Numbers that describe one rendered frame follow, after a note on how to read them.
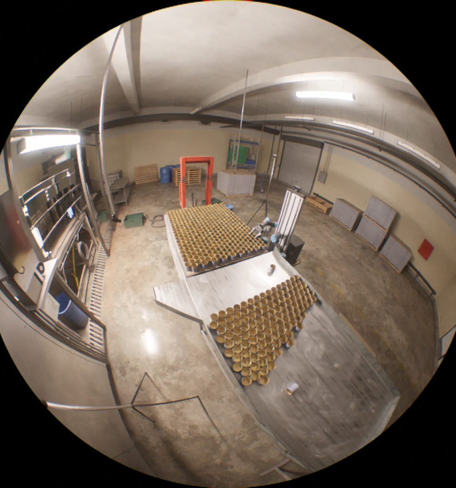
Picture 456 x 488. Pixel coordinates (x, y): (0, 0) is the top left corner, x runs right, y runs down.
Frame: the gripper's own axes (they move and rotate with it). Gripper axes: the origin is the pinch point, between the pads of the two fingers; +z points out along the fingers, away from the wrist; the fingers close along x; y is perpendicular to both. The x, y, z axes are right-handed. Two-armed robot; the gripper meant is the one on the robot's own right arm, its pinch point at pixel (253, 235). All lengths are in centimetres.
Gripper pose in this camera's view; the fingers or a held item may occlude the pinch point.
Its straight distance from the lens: 208.0
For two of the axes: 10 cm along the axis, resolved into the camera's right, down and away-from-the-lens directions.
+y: 5.5, 3.9, 7.4
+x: -4.9, -5.7, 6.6
